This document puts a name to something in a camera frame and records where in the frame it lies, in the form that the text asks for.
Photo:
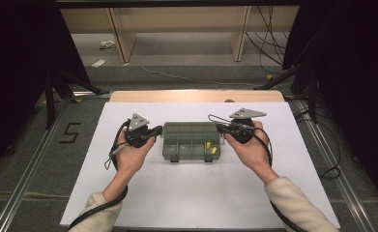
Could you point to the white flat floor piece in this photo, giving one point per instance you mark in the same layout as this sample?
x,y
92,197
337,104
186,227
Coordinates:
x,y
99,63

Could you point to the yellow earplug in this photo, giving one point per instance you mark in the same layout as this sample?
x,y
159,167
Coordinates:
x,y
208,145
214,150

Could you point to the light wooden table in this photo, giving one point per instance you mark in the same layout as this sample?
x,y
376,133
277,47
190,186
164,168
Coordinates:
x,y
144,96

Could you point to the person's right hand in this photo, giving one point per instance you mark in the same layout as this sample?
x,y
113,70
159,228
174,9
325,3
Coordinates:
x,y
254,154

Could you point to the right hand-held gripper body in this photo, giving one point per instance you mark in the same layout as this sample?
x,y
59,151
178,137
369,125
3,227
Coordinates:
x,y
243,129

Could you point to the black tripod stand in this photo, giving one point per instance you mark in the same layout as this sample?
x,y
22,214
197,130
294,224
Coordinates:
x,y
312,96
49,103

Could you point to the black frame beam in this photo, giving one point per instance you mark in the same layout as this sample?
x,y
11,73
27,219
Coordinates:
x,y
177,3

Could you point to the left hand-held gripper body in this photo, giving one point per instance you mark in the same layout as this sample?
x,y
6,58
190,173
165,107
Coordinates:
x,y
137,124

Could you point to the grey plastic compartment box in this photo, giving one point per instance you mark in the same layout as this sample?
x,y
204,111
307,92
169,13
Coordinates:
x,y
185,141

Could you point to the aluminium floor rail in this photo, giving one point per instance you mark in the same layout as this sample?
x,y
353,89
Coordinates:
x,y
338,180
25,177

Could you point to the person's left hand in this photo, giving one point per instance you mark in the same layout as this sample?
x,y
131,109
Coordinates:
x,y
130,159

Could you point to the beige wooden shelf unit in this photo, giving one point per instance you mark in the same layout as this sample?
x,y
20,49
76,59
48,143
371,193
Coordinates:
x,y
177,19

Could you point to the dark curtain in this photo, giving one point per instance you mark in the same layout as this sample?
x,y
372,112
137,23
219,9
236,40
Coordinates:
x,y
354,64
15,64

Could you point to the white board sheet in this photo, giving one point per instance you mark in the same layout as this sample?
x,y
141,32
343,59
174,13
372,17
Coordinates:
x,y
193,199

